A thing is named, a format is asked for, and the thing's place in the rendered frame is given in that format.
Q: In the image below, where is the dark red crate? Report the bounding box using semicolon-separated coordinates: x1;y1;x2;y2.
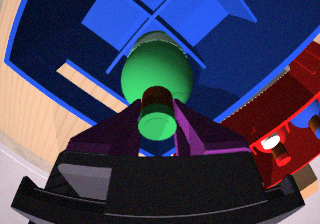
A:
219;41;320;189

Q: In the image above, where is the blue plastic crate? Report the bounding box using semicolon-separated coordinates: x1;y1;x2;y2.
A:
4;0;320;126

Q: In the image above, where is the blue bottle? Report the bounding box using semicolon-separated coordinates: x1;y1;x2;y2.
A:
290;98;320;139

